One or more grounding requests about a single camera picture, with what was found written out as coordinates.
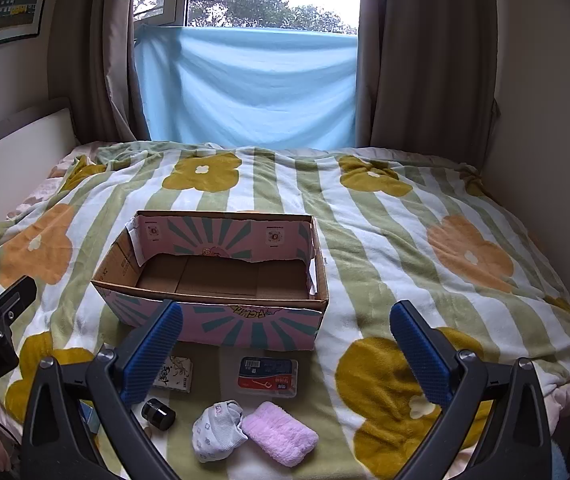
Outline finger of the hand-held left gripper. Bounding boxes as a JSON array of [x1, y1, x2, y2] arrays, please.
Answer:
[[0, 276, 38, 332]]

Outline white headboard panel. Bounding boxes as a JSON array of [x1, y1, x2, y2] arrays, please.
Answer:
[[0, 97, 80, 251]]

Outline white patterned sock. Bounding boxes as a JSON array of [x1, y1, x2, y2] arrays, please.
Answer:
[[192, 400, 250, 463]]

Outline small black jar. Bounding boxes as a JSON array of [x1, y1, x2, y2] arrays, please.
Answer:
[[141, 399, 177, 432]]

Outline floral white tissue packet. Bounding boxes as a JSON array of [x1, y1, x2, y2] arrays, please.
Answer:
[[152, 355, 195, 393]]

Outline pink towel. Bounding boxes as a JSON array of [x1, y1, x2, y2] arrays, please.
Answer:
[[241, 401, 320, 468]]

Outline light blue cloth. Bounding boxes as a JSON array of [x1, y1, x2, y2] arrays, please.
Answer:
[[135, 24, 358, 151]]

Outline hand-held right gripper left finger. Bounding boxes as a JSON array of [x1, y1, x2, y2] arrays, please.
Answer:
[[21, 299, 184, 480]]

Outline pink printed cardboard box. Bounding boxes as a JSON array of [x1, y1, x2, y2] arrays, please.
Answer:
[[91, 210, 331, 352]]

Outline red and blue floss box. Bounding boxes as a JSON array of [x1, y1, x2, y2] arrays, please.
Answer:
[[237, 356, 300, 398]]

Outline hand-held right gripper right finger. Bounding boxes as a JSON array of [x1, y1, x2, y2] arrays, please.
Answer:
[[389, 300, 553, 480]]

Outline brown curtain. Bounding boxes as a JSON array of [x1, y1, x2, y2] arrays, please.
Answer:
[[355, 0, 498, 153], [47, 0, 191, 143]]

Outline striped floral blanket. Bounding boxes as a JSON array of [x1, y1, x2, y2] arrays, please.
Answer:
[[0, 140, 570, 480]]

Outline pink patterned bed sheet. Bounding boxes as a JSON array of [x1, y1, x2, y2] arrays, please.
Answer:
[[7, 142, 98, 221]]

